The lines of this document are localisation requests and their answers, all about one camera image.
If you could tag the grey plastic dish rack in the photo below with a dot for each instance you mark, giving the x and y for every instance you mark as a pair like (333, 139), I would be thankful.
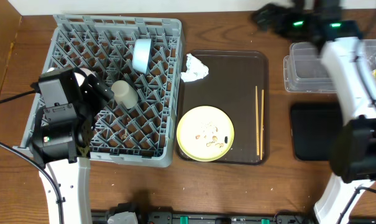
(142, 135)

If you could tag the white plastic cup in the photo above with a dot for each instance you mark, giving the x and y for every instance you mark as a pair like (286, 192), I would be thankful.
(124, 94)

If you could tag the pink bowl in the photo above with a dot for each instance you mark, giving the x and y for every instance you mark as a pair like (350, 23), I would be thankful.
(80, 76)

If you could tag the white napkin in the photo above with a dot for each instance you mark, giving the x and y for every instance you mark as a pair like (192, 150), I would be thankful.
(195, 69)

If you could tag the black plastic bin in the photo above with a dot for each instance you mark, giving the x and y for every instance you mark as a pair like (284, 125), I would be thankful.
(314, 128)

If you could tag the light blue bowl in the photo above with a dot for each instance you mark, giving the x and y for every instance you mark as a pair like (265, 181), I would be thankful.
(141, 55)

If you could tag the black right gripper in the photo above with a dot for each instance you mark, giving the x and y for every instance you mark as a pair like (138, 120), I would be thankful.
(267, 18)

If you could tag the yellow plate with crumbs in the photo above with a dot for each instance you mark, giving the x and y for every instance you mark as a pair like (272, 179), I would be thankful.
(205, 133)

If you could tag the dark brown serving tray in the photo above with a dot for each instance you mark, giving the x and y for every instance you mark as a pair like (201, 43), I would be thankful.
(230, 86)

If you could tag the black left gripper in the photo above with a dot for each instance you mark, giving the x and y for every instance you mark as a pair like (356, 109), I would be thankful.
(94, 86)

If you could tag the clear plastic bin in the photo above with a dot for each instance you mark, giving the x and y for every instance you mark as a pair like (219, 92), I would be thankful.
(303, 71)

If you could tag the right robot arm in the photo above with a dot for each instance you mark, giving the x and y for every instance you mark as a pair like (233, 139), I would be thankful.
(341, 49)

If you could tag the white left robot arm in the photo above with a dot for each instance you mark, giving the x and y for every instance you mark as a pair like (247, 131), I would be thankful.
(60, 142)

